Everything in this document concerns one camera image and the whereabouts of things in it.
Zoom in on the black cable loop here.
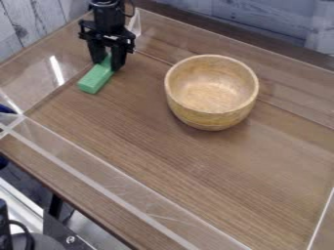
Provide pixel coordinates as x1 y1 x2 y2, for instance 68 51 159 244
0 220 36 250

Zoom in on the black metal bracket with bolt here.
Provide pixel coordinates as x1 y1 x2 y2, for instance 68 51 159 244
42 213 96 250

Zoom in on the black table leg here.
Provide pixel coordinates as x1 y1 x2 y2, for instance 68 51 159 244
48 194 64 219

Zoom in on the clear acrylic tray enclosure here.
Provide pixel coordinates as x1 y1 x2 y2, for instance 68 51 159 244
0 4 334 250

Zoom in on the green rectangular block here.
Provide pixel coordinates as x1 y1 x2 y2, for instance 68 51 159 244
77 55 113 94

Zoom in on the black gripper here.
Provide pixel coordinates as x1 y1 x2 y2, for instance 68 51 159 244
78 20 136 71

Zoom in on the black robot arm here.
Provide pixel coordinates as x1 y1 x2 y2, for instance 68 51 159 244
78 0 136 71

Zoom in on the light wooden bowl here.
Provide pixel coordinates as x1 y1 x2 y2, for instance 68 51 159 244
164 55 259 131

